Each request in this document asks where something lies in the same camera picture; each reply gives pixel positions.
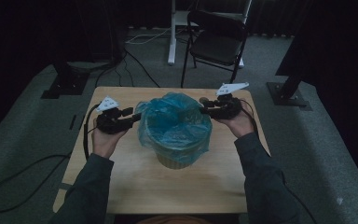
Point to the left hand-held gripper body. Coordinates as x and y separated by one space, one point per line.
110 123

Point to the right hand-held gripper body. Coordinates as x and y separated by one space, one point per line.
228 107

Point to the blue plastic trash bag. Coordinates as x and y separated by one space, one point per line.
175 124

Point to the green plastic bin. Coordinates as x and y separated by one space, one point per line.
172 161

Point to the person's right hand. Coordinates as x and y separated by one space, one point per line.
240 123

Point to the person's left hand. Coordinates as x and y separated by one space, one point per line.
105 143

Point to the small round grey disc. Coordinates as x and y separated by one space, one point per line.
203 100

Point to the black floor strips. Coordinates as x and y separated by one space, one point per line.
72 122

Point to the black folding chair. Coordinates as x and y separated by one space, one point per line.
219 46

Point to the small white floor scrap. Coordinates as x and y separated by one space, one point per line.
339 201

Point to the black stand with base plate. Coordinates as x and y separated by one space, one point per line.
287 95
65 84

